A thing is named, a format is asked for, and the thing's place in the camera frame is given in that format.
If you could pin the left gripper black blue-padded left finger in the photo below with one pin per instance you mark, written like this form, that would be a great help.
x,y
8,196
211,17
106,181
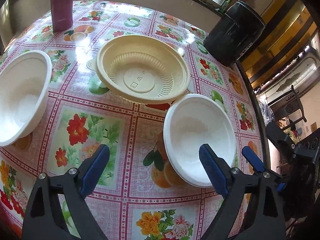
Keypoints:
x,y
44,216

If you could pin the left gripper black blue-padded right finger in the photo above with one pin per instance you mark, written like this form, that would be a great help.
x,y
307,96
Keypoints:
x,y
264,217

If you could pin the large cream plastic bowl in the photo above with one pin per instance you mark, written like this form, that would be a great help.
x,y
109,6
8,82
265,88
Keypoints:
x,y
141,69

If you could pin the small white bowl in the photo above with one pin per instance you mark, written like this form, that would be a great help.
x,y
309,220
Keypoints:
x,y
191,121

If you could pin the maroon thermos bottle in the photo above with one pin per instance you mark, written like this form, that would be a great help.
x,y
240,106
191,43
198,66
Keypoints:
x,y
62,14

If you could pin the floral fruit tablecloth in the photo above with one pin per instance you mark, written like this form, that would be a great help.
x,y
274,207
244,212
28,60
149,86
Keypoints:
x,y
139,196

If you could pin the large white bowl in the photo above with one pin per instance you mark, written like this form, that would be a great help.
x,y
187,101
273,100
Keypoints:
x,y
24,94

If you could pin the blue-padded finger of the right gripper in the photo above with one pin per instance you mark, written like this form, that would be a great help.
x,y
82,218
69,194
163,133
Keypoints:
x,y
259,168

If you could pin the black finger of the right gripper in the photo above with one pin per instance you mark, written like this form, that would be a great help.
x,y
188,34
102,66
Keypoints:
x,y
285,145

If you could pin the black cylindrical container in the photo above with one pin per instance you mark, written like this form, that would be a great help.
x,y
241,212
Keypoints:
x,y
234,34

